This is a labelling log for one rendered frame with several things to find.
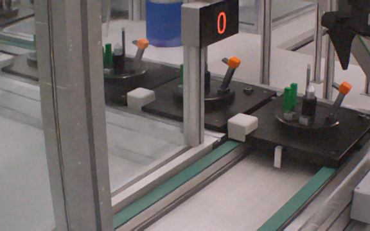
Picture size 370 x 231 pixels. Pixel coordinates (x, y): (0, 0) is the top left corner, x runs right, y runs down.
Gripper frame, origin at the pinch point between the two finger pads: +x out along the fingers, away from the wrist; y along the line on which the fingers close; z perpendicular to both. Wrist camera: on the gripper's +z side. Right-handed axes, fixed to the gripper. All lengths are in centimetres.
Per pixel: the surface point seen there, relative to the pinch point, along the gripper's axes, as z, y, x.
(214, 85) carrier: -8.0, 36.3, 17.5
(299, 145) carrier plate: -7.9, 5.9, 18.0
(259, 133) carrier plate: -11.4, 14.1, 18.4
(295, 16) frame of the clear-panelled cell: 79, 113, 32
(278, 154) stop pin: -11.7, 7.5, 19.7
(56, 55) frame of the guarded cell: -68, -39, -24
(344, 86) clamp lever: 2.6, 6.3, 8.2
